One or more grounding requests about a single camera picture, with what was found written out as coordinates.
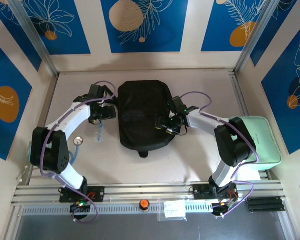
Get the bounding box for black backpack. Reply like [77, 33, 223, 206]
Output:
[107, 79, 176, 159]

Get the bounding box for clear bag with paper label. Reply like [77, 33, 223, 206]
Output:
[156, 199, 188, 222]

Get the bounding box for blue tube stethoscope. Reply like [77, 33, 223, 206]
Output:
[16, 136, 85, 182]

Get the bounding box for blue poster white lily drawing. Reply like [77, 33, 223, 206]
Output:
[14, 0, 91, 56]

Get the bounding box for blue poster beige circle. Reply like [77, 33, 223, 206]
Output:
[101, 0, 190, 54]

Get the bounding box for mint green zip case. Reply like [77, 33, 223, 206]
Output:
[236, 116, 283, 172]

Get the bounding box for blue poster large orange circle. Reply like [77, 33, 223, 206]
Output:
[0, 34, 33, 161]

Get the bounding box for blue poster white fern drawing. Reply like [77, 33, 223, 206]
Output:
[201, 0, 275, 53]

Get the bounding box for blue poster narrow strip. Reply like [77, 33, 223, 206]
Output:
[0, 0, 43, 73]

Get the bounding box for blue poster dark circle leaves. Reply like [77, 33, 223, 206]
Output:
[261, 17, 300, 156]

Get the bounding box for black ribbed block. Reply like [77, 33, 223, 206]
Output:
[246, 196, 285, 213]

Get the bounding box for blue poster white leaf outline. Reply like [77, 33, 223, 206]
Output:
[249, 0, 300, 68]

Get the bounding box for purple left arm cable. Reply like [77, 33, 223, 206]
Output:
[39, 80, 117, 225]

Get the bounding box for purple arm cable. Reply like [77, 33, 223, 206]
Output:
[182, 91, 260, 218]
[39, 80, 117, 225]

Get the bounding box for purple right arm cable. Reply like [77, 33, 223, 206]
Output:
[182, 91, 260, 218]

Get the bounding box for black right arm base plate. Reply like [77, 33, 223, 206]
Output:
[193, 183, 238, 201]

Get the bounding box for aluminium front rail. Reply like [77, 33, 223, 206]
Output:
[11, 183, 287, 207]

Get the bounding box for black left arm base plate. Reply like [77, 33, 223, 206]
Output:
[59, 186, 105, 203]

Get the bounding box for black controller board mount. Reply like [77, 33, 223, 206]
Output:
[211, 199, 235, 216]
[69, 201, 92, 214]

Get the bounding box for grey slotted cable duct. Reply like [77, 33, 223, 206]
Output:
[22, 201, 213, 216]

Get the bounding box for aluminium corner post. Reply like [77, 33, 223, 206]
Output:
[233, 0, 282, 73]
[8, 0, 60, 77]

